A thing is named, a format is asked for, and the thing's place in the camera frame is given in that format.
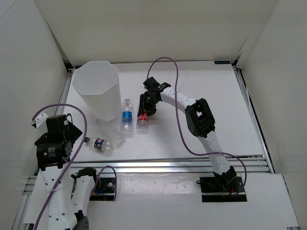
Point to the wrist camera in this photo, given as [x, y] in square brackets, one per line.
[151, 85]
[60, 127]

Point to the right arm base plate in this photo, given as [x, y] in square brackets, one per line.
[212, 191]

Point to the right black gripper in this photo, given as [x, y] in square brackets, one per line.
[143, 105]

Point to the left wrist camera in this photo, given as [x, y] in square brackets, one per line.
[60, 127]

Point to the dark blue label bottle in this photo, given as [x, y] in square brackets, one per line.
[100, 145]

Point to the blue label plastic bottle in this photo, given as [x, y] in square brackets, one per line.
[127, 119]

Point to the aluminium frame rail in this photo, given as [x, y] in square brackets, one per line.
[161, 176]

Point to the red label plastic bottle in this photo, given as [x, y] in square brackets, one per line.
[142, 123]

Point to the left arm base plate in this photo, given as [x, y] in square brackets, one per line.
[105, 190]

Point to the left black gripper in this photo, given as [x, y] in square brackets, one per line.
[42, 139]

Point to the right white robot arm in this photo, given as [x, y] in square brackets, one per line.
[200, 123]

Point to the white octagonal plastic bin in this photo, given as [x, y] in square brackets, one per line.
[97, 82]

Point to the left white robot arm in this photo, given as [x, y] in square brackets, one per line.
[67, 194]

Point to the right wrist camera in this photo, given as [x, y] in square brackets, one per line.
[151, 85]

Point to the clear unlabelled plastic bottle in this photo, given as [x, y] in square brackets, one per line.
[110, 132]

